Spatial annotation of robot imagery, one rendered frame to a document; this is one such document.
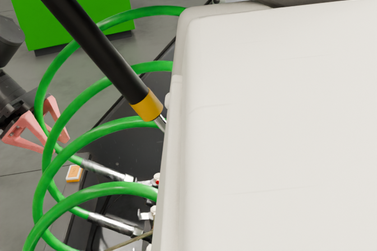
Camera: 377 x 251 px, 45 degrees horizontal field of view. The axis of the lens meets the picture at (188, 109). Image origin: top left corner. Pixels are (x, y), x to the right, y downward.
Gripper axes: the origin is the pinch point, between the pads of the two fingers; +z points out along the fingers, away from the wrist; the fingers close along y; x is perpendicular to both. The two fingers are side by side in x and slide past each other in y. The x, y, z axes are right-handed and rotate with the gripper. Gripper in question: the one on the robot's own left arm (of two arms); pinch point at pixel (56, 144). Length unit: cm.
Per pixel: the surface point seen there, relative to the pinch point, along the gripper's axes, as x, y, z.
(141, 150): 14.1, 38.0, 13.9
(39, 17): 145, 283, -106
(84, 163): 0.8, 2.2, 5.5
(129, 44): 118, 311, -38
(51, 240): 2.6, -13.2, 9.7
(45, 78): -9.4, -2.0, -7.7
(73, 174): 23.1, 24.4, 5.6
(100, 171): 0.4, 2.9, 8.5
